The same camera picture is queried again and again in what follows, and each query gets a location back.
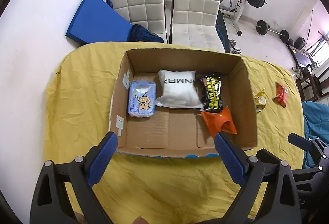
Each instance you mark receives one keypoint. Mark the dark blue knitted cloth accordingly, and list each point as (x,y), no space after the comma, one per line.
(140,34)

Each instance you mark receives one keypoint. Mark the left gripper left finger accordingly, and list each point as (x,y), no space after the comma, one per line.
(51,204)

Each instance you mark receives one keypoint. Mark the white pouch with lettering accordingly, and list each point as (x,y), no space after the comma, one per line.
(178,90)

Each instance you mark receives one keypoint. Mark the blue blanket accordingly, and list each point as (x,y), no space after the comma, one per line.
(316,121)

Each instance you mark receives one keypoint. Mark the left white padded chair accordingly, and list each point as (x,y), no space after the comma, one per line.
(150,14)

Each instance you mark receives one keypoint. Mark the blue foam mat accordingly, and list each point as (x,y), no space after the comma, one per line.
(95,21)

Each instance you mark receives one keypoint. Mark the yellow tablecloth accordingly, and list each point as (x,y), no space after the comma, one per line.
(162,190)

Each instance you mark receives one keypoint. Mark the orange snack packet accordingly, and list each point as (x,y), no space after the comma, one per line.
(219,122)

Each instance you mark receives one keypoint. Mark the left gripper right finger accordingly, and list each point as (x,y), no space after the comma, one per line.
(280,203)

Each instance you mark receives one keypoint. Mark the red snack packet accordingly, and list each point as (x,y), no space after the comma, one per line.
(281,95)

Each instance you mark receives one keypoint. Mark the open cardboard box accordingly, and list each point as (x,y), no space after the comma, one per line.
(160,95)

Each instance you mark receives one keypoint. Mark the white padded chair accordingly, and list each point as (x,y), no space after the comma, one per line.
(150,14)
(193,24)

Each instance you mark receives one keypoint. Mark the right white padded chair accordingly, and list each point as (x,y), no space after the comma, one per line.
(193,24)

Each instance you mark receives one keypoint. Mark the dark wooden chair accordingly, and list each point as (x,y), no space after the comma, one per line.
(305,80)

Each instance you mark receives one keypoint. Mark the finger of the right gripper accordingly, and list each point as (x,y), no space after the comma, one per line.
(269,160)
(300,142)

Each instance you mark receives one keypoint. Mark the yellow snack packet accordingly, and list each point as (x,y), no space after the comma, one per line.
(260,100)

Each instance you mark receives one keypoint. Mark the barbell on floor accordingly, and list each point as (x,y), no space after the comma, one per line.
(263,28)

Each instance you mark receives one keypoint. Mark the chrome dumbbell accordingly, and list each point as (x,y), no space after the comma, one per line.
(234,49)

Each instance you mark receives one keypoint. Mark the black blue bench pad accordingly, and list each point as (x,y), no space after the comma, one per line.
(222,31)

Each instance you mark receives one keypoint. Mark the black shoe wipes pack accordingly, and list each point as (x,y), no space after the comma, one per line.
(211,92)

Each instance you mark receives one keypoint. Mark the blue tissue pack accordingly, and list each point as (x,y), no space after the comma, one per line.
(141,99)

